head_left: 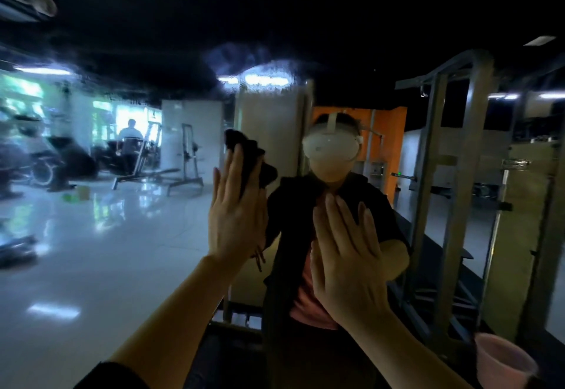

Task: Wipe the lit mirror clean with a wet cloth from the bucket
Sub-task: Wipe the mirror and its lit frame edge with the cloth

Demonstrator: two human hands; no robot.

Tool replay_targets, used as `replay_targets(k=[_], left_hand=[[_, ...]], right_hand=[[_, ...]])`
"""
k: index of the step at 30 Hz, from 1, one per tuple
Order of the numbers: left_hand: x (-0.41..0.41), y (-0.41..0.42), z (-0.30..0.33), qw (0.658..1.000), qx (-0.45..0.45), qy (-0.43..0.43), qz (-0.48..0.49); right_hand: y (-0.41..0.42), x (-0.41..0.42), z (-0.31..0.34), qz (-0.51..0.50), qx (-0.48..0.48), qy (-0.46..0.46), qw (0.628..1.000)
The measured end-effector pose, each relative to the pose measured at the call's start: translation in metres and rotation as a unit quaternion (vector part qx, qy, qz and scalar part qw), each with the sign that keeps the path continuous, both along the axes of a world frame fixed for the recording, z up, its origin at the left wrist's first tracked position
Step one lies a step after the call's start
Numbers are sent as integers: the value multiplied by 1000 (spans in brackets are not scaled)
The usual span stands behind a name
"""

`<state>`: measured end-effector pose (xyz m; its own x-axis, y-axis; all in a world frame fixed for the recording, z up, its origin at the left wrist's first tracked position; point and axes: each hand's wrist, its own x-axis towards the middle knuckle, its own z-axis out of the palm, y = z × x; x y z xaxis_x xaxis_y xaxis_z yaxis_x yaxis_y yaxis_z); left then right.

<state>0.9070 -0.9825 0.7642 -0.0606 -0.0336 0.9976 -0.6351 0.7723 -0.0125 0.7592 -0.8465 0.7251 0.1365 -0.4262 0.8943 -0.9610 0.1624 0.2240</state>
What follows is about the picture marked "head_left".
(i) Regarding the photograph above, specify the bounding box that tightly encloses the person's left forearm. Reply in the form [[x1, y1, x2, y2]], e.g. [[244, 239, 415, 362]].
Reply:
[[108, 256, 245, 389]]

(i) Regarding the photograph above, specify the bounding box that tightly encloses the person's left hand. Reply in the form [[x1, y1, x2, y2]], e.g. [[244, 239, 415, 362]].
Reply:
[[207, 143, 270, 270]]

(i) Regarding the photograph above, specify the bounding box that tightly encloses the dark brown cleaning cloth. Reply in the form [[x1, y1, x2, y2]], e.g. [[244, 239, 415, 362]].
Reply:
[[222, 127, 280, 193]]

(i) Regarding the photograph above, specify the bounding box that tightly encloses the large wall mirror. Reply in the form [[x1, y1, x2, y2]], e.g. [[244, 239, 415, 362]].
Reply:
[[0, 0, 565, 389]]

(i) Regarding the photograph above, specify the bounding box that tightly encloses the person's right hand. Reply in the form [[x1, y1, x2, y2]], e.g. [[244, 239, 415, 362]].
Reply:
[[310, 193, 393, 330]]

